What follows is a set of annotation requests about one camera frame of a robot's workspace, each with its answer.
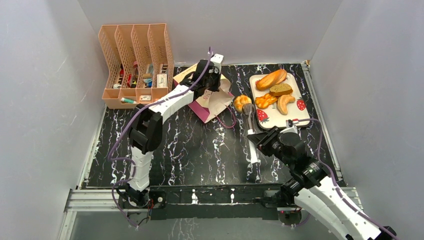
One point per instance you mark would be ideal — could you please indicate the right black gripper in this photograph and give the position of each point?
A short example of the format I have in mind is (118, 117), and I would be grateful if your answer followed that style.
(262, 140)

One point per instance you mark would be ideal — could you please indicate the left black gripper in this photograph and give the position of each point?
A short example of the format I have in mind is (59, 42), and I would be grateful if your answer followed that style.
(217, 77)

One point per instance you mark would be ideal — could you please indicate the pink and tan paper bag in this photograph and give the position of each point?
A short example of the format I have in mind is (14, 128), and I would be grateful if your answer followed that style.
(212, 103)

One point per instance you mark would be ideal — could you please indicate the round orange fake bun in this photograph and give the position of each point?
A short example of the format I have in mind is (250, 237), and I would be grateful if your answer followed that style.
(240, 101)

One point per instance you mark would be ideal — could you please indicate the tan fake croissant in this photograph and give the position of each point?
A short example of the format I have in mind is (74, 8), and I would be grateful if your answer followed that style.
(283, 101)

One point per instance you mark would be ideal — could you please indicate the metal tongs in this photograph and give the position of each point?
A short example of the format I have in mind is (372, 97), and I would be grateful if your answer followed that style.
(248, 111)

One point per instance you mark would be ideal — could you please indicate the orange braided fake bread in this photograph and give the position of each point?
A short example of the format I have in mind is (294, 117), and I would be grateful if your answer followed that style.
(265, 101)

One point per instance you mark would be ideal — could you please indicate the brown fake bread slice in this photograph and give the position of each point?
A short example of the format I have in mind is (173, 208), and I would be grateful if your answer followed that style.
(280, 90)

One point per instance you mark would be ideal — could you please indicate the long orange fake baguette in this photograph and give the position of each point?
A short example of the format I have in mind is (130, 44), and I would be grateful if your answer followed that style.
(271, 80)

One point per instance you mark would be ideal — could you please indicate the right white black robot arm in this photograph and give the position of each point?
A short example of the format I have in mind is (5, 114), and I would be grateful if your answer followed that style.
(313, 188)

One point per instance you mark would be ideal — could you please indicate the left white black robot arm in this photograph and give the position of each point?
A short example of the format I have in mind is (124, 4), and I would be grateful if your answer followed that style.
(146, 131)

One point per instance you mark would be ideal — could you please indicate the small white box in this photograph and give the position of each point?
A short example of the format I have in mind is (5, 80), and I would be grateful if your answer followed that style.
(162, 80)

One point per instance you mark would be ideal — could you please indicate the white strawberry print tray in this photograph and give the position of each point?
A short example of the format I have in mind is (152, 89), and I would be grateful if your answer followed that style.
(271, 116)

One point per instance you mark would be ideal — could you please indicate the peach plastic file organizer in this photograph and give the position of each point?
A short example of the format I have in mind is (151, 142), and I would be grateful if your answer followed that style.
(140, 63)

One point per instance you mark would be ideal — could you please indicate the red bottle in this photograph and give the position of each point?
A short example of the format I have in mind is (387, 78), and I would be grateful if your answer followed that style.
(135, 68)

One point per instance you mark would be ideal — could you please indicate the green white tube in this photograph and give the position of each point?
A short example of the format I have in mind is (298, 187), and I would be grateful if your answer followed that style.
(126, 100)

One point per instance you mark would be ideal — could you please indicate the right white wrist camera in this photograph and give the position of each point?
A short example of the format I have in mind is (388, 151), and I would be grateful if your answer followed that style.
(291, 126)

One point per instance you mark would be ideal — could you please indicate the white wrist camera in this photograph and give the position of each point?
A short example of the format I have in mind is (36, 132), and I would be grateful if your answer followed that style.
(291, 126)
(217, 60)

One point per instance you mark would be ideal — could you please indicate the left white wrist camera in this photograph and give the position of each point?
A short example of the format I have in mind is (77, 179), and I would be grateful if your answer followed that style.
(217, 60)

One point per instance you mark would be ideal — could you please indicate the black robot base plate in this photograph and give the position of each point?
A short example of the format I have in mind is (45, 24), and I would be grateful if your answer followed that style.
(228, 201)

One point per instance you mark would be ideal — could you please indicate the aluminium frame rail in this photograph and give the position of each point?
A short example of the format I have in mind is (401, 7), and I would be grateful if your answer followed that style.
(94, 200)

